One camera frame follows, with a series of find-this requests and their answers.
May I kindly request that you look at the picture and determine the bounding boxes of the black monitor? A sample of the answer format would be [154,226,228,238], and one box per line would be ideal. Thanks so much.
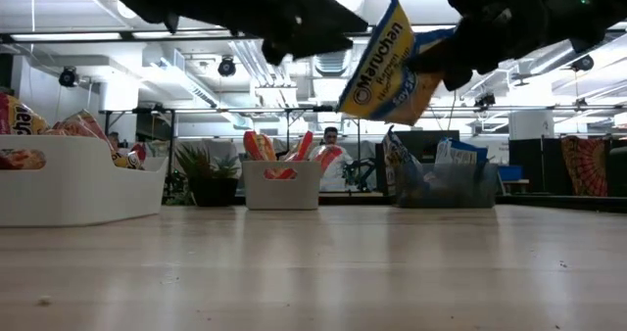
[392,129,461,165]

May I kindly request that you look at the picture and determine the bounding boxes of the green plant black pot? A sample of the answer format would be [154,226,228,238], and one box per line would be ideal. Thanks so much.
[173,143,241,209]

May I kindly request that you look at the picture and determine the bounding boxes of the blue yellow soy noodle packet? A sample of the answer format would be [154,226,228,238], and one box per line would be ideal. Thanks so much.
[380,123,426,198]
[335,0,458,127]

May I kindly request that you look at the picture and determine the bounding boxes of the person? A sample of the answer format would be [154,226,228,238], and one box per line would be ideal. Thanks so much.
[316,125,355,193]

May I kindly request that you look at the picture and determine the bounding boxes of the black tabletop device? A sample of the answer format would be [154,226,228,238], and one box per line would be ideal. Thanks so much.
[342,158,379,193]

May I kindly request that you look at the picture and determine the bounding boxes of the black table frame rail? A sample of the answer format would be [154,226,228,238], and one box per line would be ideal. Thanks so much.
[161,192,627,214]

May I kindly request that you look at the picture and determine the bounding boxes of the orange patterned tapestry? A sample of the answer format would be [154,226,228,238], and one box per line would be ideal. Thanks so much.
[559,135,609,198]

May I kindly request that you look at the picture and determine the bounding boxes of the black ceiling spotlight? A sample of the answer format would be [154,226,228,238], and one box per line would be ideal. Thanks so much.
[569,53,596,73]
[58,66,80,89]
[217,58,238,78]

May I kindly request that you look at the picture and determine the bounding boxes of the grey translucent plastic bin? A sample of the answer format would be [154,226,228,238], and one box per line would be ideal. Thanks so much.
[393,160,501,210]

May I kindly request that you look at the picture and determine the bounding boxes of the black background table frame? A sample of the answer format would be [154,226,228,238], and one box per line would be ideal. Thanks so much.
[219,104,366,175]
[99,106,178,157]

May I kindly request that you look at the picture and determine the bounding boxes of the blue white noodle packet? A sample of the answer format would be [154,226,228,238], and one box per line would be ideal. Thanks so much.
[434,136,490,166]

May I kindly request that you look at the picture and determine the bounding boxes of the white plastic storage bin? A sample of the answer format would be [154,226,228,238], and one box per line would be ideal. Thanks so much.
[241,160,323,212]
[0,133,169,228]

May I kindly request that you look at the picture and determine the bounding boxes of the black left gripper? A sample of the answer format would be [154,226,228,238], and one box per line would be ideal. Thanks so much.
[229,0,369,68]

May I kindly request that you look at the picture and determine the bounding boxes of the blue storage bin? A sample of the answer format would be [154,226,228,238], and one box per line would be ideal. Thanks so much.
[497,165,525,182]

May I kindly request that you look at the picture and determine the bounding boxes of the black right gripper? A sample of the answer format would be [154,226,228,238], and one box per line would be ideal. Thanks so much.
[406,0,553,93]

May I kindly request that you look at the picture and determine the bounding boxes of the black overhead frame beam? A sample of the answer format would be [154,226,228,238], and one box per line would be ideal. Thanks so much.
[0,23,459,46]

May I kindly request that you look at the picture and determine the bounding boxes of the white LED light strip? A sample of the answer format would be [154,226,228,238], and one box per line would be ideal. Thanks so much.
[131,30,177,40]
[410,24,458,34]
[9,32,122,42]

